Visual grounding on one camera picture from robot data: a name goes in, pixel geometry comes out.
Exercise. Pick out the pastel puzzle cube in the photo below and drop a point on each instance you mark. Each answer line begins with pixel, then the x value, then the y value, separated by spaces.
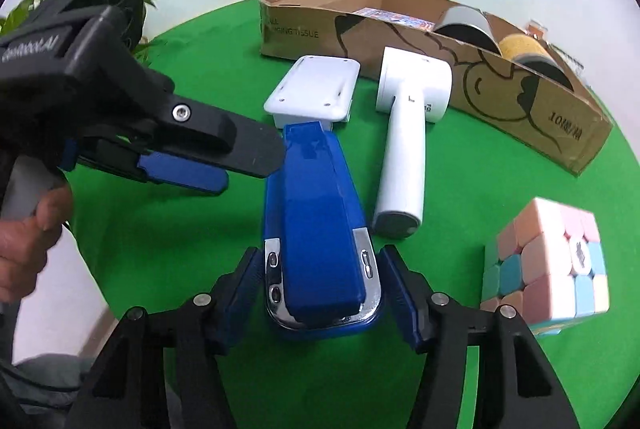
pixel 540 259

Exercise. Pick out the person's left hand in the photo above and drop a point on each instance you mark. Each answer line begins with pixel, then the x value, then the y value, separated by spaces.
pixel 25 254

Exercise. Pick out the blue stapler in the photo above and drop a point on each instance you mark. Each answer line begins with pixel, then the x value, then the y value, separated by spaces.
pixel 315 219

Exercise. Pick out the yellow tape roll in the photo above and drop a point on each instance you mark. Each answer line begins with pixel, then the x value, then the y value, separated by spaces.
pixel 522 46

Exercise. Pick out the white rectangular plastic device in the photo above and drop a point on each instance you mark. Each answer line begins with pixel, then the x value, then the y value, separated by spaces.
pixel 315 84

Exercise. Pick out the white striped object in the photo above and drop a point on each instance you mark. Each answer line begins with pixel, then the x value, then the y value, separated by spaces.
pixel 567 59

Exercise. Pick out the person's grey clothing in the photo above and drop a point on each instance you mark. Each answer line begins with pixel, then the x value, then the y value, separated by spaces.
pixel 40 384

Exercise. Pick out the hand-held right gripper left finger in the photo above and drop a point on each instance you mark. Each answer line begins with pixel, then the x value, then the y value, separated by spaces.
pixel 245 294

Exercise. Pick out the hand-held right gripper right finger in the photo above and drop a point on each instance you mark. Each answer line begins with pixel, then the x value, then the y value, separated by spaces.
pixel 405 304

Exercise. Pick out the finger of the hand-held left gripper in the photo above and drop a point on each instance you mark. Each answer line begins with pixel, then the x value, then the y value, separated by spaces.
pixel 185 174
pixel 235 144

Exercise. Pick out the colourful printed flat box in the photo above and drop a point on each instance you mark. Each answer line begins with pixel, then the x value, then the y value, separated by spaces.
pixel 395 18

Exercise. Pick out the brown cardboard box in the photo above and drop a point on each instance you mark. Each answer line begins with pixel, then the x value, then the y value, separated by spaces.
pixel 550 119

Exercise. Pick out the small orange pot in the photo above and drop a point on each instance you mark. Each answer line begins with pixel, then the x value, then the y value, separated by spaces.
pixel 536 29

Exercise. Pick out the white handheld lint remover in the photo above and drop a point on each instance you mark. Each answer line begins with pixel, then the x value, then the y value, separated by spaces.
pixel 402 149

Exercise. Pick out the grey tape roll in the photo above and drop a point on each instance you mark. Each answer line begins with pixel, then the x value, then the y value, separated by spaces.
pixel 470 21

